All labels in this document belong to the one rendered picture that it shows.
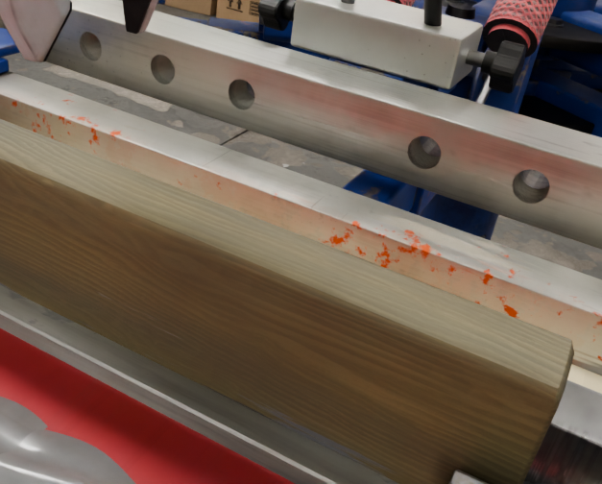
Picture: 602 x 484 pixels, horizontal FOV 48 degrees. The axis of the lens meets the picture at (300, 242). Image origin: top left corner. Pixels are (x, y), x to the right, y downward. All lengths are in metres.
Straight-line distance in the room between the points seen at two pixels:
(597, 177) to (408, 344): 0.23
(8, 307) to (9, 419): 0.05
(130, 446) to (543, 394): 0.17
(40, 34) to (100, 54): 0.34
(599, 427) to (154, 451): 0.17
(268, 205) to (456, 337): 0.23
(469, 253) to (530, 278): 0.04
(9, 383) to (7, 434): 0.03
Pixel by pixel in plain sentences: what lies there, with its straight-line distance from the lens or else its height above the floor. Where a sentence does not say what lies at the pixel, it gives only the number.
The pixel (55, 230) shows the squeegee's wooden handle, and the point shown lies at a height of 1.04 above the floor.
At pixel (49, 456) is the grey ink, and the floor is 0.96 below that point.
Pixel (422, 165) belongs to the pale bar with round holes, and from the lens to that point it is 0.45.
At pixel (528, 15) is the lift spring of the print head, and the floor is 1.07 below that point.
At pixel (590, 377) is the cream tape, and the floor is 0.95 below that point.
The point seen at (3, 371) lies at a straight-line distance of 0.34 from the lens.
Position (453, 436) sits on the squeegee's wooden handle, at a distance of 0.23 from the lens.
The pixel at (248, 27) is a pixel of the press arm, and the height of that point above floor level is 0.93.
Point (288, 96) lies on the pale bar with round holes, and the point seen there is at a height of 1.02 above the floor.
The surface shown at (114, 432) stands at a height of 0.95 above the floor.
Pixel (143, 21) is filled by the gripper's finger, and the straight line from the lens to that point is 0.28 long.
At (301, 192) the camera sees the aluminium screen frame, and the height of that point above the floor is 0.99.
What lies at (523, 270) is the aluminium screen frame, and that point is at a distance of 0.40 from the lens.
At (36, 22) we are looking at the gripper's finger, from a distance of 0.23.
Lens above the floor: 1.18
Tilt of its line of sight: 32 degrees down
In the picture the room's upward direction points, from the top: 9 degrees clockwise
